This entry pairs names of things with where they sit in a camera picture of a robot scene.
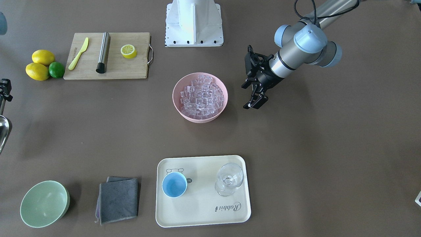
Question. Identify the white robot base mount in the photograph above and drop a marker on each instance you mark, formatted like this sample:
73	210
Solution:
193	23

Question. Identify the green lime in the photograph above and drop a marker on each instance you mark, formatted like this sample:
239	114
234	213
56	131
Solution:
56	70

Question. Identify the bamboo cutting board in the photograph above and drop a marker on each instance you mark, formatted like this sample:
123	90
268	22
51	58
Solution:
117	66

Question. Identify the stainless steel ice scoop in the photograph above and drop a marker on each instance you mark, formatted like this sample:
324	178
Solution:
5	126

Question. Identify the yellow lemon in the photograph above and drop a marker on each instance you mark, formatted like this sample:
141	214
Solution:
44	57
37	71

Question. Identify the steel muddler black tip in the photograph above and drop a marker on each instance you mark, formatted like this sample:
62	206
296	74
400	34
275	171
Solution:
104	51

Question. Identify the half lemon slice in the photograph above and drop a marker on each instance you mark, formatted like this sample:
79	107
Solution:
128	51

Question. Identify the green bowl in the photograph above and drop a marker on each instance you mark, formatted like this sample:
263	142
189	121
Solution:
44	204

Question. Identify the grey folded cloth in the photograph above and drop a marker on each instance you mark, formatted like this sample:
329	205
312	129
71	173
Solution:
117	200

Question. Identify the clear ice cubes pile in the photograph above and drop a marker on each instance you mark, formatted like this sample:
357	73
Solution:
202	98

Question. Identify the clear wine glass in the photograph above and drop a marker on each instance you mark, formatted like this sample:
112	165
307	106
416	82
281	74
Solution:
229	179

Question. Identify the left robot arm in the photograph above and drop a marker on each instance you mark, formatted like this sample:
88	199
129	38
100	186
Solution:
303	43

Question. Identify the cream serving tray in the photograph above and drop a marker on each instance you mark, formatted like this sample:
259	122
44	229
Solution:
200	204

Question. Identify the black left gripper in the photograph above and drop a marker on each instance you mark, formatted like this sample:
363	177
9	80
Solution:
265	79

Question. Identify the pink bowl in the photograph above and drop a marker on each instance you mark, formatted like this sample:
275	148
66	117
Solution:
186	81

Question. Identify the blue plastic cup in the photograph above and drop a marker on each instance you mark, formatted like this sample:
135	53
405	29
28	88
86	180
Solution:
174	184

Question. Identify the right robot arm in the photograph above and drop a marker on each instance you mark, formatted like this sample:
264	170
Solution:
3	24

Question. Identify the yellow plastic knife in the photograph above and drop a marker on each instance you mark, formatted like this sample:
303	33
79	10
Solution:
78	55

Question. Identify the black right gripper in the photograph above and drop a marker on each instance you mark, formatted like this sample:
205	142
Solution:
3	89

